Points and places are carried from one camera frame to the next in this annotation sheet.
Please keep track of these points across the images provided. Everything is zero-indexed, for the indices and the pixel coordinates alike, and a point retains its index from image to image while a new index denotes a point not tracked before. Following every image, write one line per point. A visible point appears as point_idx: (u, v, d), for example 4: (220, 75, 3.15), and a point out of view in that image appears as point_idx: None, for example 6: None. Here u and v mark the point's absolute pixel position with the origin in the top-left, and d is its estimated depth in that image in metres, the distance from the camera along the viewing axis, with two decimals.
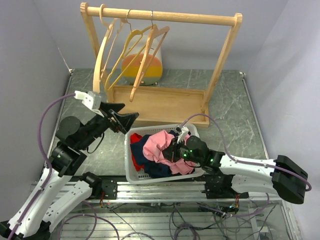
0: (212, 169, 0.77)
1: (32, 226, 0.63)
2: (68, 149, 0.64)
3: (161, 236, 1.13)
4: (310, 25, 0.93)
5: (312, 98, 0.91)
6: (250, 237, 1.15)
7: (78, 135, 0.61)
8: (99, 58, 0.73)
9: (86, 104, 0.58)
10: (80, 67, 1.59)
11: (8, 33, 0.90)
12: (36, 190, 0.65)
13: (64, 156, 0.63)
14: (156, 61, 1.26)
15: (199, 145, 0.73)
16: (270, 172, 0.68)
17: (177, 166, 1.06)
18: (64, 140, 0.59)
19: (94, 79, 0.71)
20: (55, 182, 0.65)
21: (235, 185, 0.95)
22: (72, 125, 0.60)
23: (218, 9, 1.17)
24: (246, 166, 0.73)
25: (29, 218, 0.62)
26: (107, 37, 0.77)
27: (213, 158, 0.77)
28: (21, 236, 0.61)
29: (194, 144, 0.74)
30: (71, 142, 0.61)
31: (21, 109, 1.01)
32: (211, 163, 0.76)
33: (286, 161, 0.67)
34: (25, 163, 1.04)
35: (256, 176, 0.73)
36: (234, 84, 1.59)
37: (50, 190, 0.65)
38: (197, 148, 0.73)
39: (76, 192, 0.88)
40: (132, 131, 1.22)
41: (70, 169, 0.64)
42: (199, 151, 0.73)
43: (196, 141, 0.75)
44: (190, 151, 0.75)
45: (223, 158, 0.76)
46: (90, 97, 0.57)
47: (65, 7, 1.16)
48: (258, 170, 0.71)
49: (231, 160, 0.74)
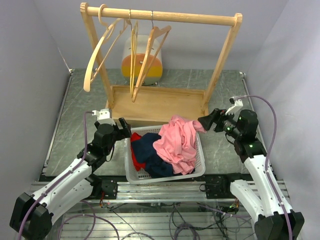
0: (242, 150, 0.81)
1: (52, 201, 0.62)
2: (94, 149, 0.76)
3: (161, 236, 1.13)
4: (310, 24, 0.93)
5: (313, 98, 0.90)
6: (250, 237, 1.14)
7: (108, 138, 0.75)
8: (93, 58, 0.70)
9: (103, 117, 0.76)
10: (80, 67, 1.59)
11: (9, 33, 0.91)
12: (66, 171, 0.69)
13: (92, 154, 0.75)
14: (156, 61, 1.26)
15: (251, 119, 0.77)
16: (276, 210, 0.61)
17: (180, 166, 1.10)
18: (102, 137, 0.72)
19: (85, 79, 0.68)
20: (84, 169, 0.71)
21: (234, 188, 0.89)
22: (108, 127, 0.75)
23: (218, 9, 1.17)
24: (268, 186, 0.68)
25: (55, 192, 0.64)
26: (104, 36, 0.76)
27: (253, 145, 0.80)
28: (45, 205, 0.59)
29: (247, 115, 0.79)
30: (102, 143, 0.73)
31: (21, 110, 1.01)
32: (248, 146, 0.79)
33: (299, 225, 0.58)
34: (25, 163, 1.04)
35: (261, 195, 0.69)
36: (234, 84, 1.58)
37: (78, 175, 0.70)
38: (247, 120, 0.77)
39: (78, 188, 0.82)
40: (133, 130, 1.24)
41: (94, 165, 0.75)
42: (246, 124, 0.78)
43: (252, 115, 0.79)
44: (240, 118, 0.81)
45: (259, 157, 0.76)
46: (105, 110, 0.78)
47: (66, 6, 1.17)
48: (271, 198, 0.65)
49: (262, 167, 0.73)
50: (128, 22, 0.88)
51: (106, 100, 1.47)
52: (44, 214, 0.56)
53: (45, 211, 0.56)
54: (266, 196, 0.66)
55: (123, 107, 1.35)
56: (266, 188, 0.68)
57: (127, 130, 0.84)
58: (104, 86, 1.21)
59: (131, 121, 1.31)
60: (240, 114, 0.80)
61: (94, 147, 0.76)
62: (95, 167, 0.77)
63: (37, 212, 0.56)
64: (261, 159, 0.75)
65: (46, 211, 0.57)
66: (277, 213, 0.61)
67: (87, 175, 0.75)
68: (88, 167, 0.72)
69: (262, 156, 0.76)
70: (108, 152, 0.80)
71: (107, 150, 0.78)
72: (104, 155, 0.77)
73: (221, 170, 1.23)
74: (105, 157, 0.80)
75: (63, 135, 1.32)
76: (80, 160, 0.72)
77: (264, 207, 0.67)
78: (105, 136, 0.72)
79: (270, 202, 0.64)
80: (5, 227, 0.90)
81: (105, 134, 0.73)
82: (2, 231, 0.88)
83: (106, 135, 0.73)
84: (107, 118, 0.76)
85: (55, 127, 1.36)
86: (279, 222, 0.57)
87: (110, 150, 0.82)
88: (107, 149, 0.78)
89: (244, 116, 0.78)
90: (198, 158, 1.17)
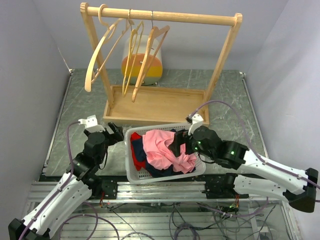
0: (228, 163, 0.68)
1: (44, 225, 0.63)
2: (84, 161, 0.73)
3: (161, 236, 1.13)
4: (310, 24, 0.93)
5: (313, 98, 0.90)
6: (250, 237, 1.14)
7: (99, 148, 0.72)
8: (94, 57, 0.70)
9: (90, 124, 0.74)
10: (80, 67, 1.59)
11: (9, 33, 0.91)
12: (55, 190, 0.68)
13: (82, 165, 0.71)
14: (156, 61, 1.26)
15: (207, 135, 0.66)
16: (303, 185, 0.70)
17: (181, 165, 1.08)
18: (91, 148, 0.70)
19: (86, 79, 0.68)
20: (73, 184, 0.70)
21: (238, 187, 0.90)
22: (99, 136, 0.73)
23: (218, 10, 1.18)
24: (279, 173, 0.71)
25: (44, 215, 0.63)
26: (105, 37, 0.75)
27: (233, 150, 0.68)
28: (35, 231, 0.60)
29: (202, 134, 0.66)
30: (94, 152, 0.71)
31: (21, 110, 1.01)
32: (230, 155, 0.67)
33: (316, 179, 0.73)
34: (25, 163, 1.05)
35: (278, 181, 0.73)
36: (234, 84, 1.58)
37: (67, 192, 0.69)
38: (206, 137, 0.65)
39: (75, 196, 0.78)
40: (132, 130, 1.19)
41: (85, 177, 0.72)
42: (210, 141, 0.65)
43: (204, 131, 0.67)
44: (198, 143, 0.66)
45: (247, 154, 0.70)
46: (91, 117, 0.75)
47: (65, 6, 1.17)
48: (290, 180, 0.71)
49: (258, 160, 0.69)
50: (130, 22, 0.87)
51: (106, 100, 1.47)
52: None
53: None
54: (285, 180, 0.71)
55: (123, 107, 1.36)
56: (281, 176, 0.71)
57: (119, 134, 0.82)
58: (104, 86, 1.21)
59: (132, 121, 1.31)
60: (196, 139, 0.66)
61: (85, 156, 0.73)
62: (86, 178, 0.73)
63: None
64: (250, 154, 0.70)
65: None
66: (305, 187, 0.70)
67: (80, 187, 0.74)
68: (78, 181, 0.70)
69: (249, 152, 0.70)
70: (100, 161, 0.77)
71: (99, 159, 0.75)
72: (96, 164, 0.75)
73: (221, 170, 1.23)
74: (98, 166, 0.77)
75: (63, 135, 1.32)
76: (69, 174, 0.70)
77: (287, 186, 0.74)
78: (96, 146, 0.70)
79: (292, 182, 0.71)
80: (4, 228, 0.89)
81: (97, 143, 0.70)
82: (2, 231, 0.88)
83: (98, 144, 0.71)
84: (94, 125, 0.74)
85: (56, 127, 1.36)
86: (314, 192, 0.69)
87: (103, 158, 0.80)
88: (100, 158, 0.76)
89: (201, 138, 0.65)
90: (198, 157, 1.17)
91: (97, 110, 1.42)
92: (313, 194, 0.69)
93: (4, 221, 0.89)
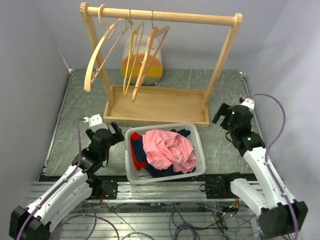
0: (240, 143, 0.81)
1: (48, 213, 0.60)
2: (89, 155, 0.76)
3: (161, 236, 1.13)
4: (311, 24, 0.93)
5: (313, 98, 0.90)
6: (250, 237, 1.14)
7: (104, 144, 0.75)
8: (94, 57, 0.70)
9: (94, 122, 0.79)
10: (80, 67, 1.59)
11: (9, 33, 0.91)
12: (61, 180, 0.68)
13: (87, 160, 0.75)
14: (156, 61, 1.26)
15: (243, 111, 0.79)
16: (279, 202, 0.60)
17: (181, 165, 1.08)
18: (98, 142, 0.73)
19: (86, 79, 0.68)
20: (78, 176, 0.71)
21: (234, 185, 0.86)
22: (106, 132, 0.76)
23: (218, 9, 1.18)
24: (269, 178, 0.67)
25: (49, 203, 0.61)
26: (105, 37, 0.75)
27: (251, 137, 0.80)
28: (39, 218, 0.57)
29: (239, 108, 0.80)
30: (99, 148, 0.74)
31: (21, 110, 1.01)
32: (245, 139, 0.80)
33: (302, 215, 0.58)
34: (25, 162, 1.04)
35: (263, 187, 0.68)
36: (234, 84, 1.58)
37: (73, 183, 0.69)
38: (240, 112, 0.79)
39: (76, 192, 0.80)
40: (132, 130, 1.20)
41: (90, 171, 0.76)
42: (240, 116, 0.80)
43: (244, 109, 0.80)
44: (232, 113, 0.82)
45: (260, 148, 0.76)
46: (96, 116, 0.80)
47: (65, 6, 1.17)
48: (273, 190, 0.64)
49: (262, 158, 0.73)
50: (130, 22, 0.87)
51: (106, 100, 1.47)
52: (40, 227, 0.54)
53: (40, 225, 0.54)
54: (268, 188, 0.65)
55: (123, 107, 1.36)
56: (267, 181, 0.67)
57: (119, 134, 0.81)
58: (104, 86, 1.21)
59: (131, 121, 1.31)
60: (233, 109, 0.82)
61: (90, 151, 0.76)
62: (91, 172, 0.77)
63: (32, 226, 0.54)
64: (261, 151, 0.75)
65: (42, 225, 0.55)
66: (280, 203, 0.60)
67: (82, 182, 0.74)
68: (83, 174, 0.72)
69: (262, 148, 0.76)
70: (105, 157, 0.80)
71: (103, 155, 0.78)
72: (100, 160, 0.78)
73: (221, 170, 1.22)
74: (102, 162, 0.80)
75: (63, 135, 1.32)
76: (74, 167, 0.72)
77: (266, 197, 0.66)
78: (102, 141, 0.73)
79: (273, 193, 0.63)
80: (4, 228, 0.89)
81: (103, 139, 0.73)
82: (2, 231, 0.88)
83: (103, 140, 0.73)
84: (99, 123, 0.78)
85: (56, 127, 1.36)
86: (283, 213, 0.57)
87: (107, 155, 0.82)
88: (104, 155, 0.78)
89: (237, 110, 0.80)
90: (198, 158, 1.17)
91: (97, 110, 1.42)
92: (281, 213, 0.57)
93: (4, 222, 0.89)
